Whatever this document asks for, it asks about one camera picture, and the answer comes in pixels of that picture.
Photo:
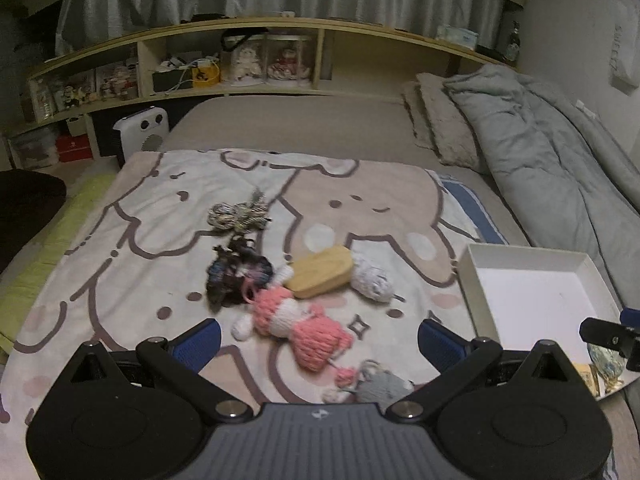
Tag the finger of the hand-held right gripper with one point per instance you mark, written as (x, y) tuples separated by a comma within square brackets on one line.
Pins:
[(607, 336)]

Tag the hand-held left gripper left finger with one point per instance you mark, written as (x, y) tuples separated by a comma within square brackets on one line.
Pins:
[(197, 347)]

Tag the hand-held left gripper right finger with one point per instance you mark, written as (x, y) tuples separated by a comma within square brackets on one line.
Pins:
[(441, 346)]

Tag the blue-white patterned packet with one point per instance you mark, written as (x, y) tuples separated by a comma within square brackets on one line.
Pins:
[(606, 367)]

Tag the white cardboard box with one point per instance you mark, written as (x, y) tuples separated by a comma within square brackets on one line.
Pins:
[(530, 300)]

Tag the wooden brush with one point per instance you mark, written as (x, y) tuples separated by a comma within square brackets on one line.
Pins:
[(320, 272)]

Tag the grey knitted toy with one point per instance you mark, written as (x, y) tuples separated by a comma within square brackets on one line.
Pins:
[(382, 386)]

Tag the dark yarn bundle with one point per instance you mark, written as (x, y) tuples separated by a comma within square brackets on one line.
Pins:
[(237, 272)]

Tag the pink knitted doll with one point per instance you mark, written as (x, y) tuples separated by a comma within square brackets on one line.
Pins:
[(295, 327)]

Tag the white knitted mouse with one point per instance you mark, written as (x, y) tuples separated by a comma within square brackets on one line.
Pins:
[(370, 276)]

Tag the printed cartoon blanket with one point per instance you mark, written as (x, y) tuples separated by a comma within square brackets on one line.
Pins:
[(150, 240)]

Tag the green mat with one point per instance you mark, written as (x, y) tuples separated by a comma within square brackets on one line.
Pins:
[(50, 260)]

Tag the grey duvet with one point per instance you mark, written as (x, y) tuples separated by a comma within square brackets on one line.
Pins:
[(540, 160)]

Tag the dark cushion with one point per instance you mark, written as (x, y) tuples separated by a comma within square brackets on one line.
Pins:
[(30, 205)]

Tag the fluffy beige pillow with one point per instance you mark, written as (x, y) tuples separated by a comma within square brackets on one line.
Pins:
[(450, 125)]

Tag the white fan heater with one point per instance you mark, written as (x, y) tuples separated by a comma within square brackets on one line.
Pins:
[(142, 132)]

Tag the red box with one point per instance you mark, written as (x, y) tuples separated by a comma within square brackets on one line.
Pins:
[(75, 147)]

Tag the bed with beige sheet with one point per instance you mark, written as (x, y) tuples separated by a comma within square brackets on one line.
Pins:
[(300, 125)]

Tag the clear storage box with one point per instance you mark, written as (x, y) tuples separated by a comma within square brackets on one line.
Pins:
[(32, 147)]

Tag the black box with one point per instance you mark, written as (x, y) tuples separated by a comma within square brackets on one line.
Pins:
[(172, 79)]

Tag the yellow bucket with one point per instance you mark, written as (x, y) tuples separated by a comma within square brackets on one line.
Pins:
[(207, 72)]

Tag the boxed figure set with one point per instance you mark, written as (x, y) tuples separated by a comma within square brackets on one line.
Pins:
[(75, 91), (117, 81)]

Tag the clear doll display case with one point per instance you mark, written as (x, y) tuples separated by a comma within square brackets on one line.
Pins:
[(246, 59), (290, 57)]

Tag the dark glass bottle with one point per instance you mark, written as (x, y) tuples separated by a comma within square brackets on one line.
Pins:
[(511, 44)]

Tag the tissue pack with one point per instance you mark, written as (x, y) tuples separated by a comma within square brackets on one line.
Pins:
[(456, 35)]

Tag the wooden headboard shelf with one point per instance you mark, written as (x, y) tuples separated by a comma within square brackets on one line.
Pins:
[(280, 24)]

